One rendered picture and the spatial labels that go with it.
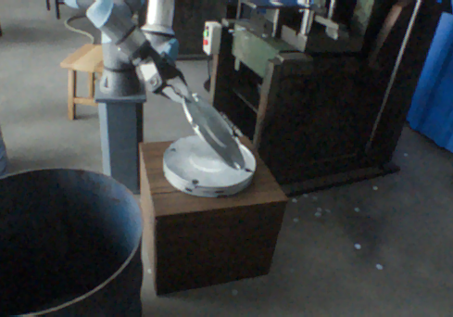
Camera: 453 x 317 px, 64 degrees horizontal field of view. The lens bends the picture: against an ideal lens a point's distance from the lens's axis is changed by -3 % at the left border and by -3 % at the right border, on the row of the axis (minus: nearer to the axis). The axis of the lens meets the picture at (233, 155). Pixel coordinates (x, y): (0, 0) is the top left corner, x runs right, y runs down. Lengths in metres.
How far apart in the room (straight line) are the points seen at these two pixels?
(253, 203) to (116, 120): 0.64
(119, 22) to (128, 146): 0.63
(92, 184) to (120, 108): 0.50
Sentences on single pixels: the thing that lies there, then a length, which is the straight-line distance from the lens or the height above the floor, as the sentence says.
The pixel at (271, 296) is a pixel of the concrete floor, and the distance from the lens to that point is 1.34.
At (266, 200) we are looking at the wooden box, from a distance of 1.12.
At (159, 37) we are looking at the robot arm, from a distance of 1.32.
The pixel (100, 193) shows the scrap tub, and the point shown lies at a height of 0.42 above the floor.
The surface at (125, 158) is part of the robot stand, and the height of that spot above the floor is 0.18.
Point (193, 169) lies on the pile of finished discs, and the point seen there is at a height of 0.39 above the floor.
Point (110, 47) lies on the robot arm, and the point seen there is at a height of 0.62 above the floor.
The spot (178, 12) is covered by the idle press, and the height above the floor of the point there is 0.37.
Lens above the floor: 1.05
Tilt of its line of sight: 33 degrees down
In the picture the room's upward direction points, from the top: 8 degrees clockwise
